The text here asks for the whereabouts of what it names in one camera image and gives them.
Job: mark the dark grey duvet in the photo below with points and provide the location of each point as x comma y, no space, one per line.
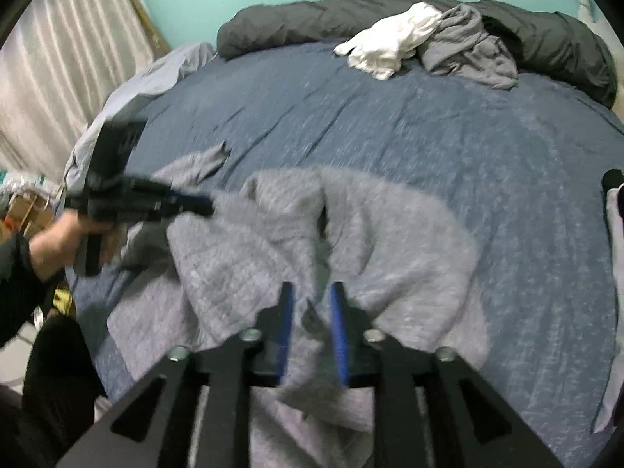
292,24

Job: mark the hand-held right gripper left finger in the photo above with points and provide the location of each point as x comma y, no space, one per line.
285,331

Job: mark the beige curtain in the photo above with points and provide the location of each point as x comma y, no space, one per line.
58,58

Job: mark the light blue sheet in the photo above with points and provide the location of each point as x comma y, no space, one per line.
146,78

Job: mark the person's left hand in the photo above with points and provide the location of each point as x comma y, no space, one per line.
58,248

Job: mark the white crumpled garment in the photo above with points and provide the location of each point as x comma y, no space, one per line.
385,44

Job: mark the grey crumpled garment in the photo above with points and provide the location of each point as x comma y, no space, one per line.
463,53

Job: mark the cardboard box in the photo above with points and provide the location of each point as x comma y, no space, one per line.
29,209

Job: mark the grey knit sweater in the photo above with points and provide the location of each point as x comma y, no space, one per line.
390,253

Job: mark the blue bed sheet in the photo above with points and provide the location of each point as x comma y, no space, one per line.
390,131

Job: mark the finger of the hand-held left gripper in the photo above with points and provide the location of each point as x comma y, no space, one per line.
187,203

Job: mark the person's left forearm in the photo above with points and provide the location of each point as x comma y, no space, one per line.
17,287

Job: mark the person's black trouser leg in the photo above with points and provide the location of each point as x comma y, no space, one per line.
58,375

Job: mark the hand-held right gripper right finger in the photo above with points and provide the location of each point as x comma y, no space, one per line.
339,336

